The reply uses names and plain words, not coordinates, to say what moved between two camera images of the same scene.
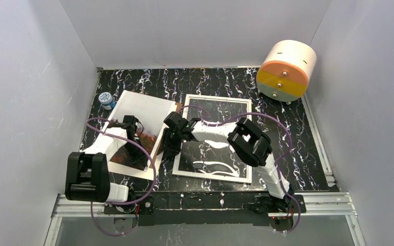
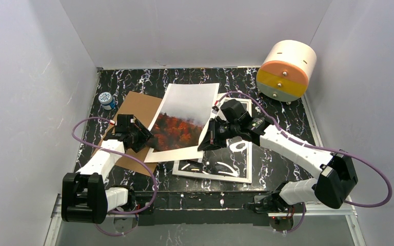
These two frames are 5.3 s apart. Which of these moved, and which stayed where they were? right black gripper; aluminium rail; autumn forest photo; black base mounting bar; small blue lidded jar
Moved: right black gripper; autumn forest photo
Stayed: aluminium rail; black base mounting bar; small blue lidded jar
